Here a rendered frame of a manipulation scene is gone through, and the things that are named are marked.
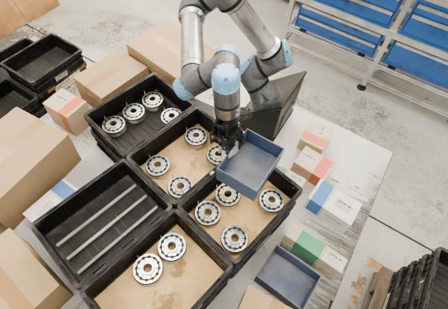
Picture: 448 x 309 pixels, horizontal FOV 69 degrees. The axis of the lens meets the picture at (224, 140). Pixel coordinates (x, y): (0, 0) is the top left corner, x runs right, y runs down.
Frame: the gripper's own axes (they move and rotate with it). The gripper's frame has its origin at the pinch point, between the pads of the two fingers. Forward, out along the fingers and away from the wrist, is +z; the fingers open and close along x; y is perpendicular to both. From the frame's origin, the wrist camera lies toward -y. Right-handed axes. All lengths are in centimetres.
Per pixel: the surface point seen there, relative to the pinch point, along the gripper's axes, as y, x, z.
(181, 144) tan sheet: -6.4, -32.5, 25.2
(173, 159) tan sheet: 1.8, -30.4, 25.4
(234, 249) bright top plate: 19.9, 13.1, 27.7
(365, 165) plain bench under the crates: -57, 40, 47
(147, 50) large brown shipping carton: -40, -80, 12
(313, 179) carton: -32, 23, 41
